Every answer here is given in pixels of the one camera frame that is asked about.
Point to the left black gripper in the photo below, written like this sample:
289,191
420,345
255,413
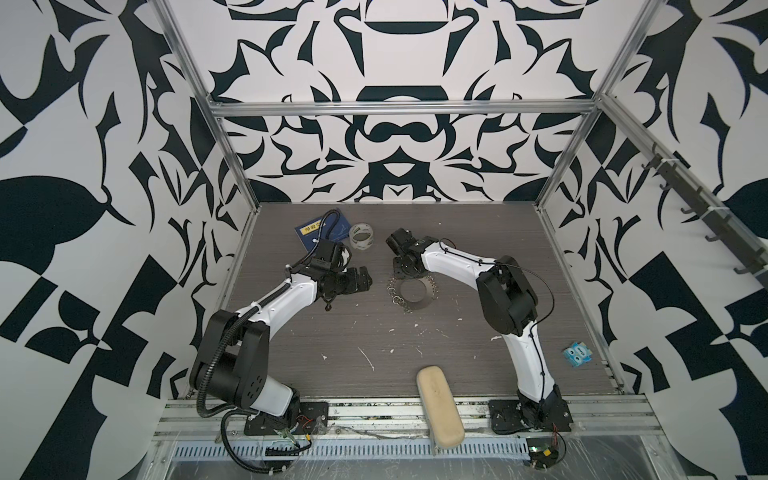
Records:
347,282

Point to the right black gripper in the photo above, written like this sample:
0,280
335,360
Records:
396,262

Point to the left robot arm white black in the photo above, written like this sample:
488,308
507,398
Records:
230,371

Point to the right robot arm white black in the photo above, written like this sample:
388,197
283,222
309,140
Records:
509,306

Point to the patterned tape roll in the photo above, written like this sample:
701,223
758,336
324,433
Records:
361,236

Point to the blue booklet yellow label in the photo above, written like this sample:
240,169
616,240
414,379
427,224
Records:
333,226

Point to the beige glasses case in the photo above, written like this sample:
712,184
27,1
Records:
440,409

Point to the light blue small box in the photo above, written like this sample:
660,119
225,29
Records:
577,354

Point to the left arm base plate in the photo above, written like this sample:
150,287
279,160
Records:
302,417

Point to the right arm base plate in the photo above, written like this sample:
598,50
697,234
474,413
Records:
516,416

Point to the small circuit board with wires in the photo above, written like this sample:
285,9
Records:
545,453

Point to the white slotted cable duct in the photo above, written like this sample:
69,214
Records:
328,449

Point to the black wall hook rack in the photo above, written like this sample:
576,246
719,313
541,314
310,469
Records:
702,204

